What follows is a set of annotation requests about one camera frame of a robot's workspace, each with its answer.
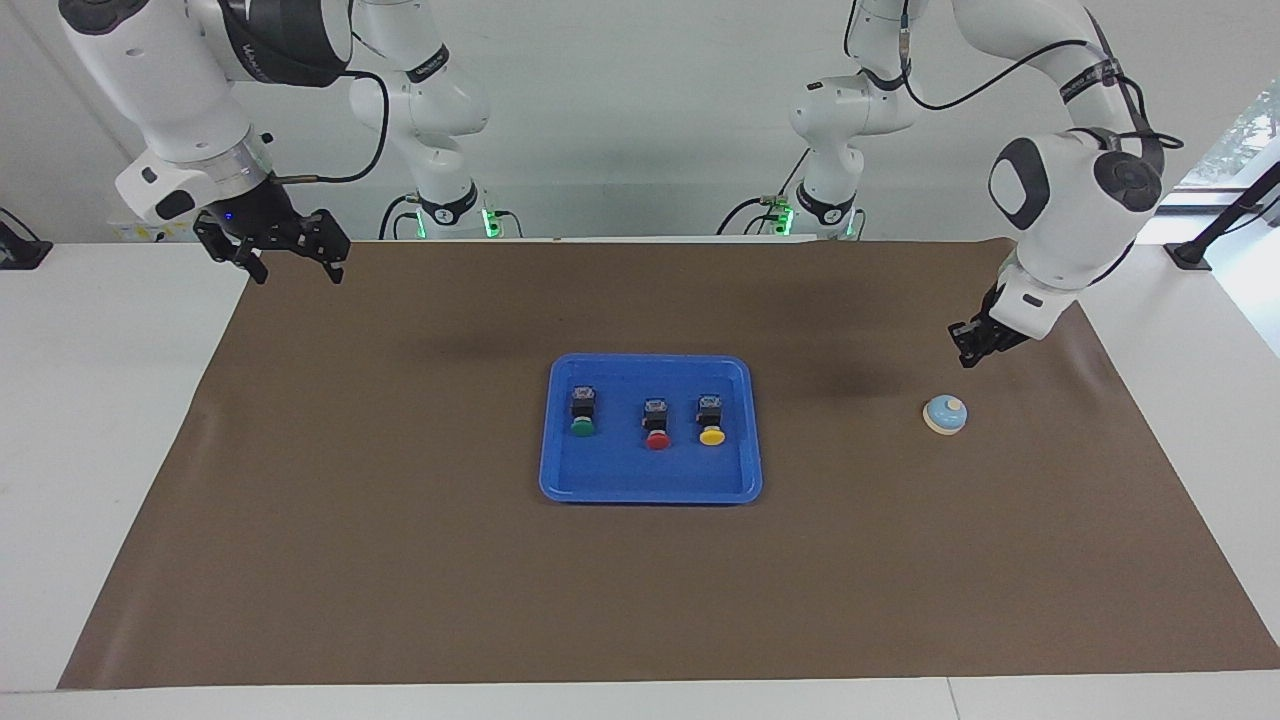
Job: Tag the red push button switch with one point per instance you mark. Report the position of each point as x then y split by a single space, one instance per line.
657 427

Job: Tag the black clamp mount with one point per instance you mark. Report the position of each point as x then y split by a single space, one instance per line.
20 250

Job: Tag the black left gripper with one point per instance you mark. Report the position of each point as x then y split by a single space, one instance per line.
1000 325

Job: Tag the yellow push button switch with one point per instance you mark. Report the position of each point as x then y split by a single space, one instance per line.
711 422

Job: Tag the light blue desk bell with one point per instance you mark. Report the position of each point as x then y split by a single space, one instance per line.
945 414

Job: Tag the blue plastic tray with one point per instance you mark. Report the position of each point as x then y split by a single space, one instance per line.
620 470

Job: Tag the green push button switch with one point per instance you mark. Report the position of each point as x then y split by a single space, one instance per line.
583 412

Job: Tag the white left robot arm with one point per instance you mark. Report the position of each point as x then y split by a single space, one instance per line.
1070 200

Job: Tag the black camera stand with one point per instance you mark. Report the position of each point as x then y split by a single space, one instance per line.
1225 218

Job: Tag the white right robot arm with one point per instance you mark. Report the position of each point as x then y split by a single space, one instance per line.
180 90

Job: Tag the white power box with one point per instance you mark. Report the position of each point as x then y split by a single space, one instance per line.
135 233

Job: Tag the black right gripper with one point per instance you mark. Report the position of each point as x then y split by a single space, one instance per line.
258 215

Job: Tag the brown table mat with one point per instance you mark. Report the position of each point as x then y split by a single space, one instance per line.
650 590

